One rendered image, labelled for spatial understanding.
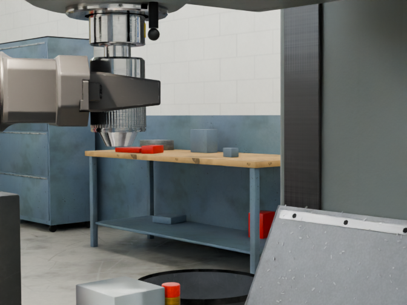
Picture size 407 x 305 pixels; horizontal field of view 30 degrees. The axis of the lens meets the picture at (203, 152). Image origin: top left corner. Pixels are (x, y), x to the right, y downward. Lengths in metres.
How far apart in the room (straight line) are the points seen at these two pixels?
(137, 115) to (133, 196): 7.20
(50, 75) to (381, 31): 0.45
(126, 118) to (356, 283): 0.39
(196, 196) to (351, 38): 6.15
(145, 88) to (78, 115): 0.06
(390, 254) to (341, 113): 0.18
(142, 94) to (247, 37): 5.94
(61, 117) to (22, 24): 9.24
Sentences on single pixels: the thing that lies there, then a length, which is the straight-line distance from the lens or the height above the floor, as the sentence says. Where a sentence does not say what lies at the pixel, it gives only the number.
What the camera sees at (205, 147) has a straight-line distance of 6.42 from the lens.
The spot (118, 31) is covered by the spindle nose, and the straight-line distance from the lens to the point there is 0.63.
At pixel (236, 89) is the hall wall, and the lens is 6.62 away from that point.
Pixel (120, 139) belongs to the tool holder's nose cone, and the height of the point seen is 1.20.
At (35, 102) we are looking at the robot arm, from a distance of 0.60.
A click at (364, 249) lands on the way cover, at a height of 1.06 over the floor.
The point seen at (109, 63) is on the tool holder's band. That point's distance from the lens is 0.63.
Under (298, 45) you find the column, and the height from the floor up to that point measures 1.31.
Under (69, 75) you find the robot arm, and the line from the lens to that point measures 0.58.
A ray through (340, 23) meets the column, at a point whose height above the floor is 1.33.
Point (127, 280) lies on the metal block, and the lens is 0.68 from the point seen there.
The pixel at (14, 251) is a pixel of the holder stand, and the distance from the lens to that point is 0.95.
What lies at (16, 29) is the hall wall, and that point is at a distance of 9.97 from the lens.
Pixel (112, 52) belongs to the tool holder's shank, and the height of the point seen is 1.27.
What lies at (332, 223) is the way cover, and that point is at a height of 1.09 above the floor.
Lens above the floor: 1.22
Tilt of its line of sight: 3 degrees down
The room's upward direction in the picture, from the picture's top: straight up
